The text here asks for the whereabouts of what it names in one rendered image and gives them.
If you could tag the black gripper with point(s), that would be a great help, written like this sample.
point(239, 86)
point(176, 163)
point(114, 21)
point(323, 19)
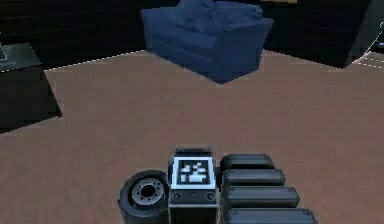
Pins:
point(144, 196)

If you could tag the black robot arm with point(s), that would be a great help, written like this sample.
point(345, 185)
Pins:
point(253, 195)

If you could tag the blue armchair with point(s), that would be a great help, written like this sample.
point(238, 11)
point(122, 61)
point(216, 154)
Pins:
point(206, 43)

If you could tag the black cabinet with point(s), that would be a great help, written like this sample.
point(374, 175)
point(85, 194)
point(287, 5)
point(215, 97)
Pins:
point(23, 90)

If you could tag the black cupboard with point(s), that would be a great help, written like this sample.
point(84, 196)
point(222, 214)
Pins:
point(320, 30)

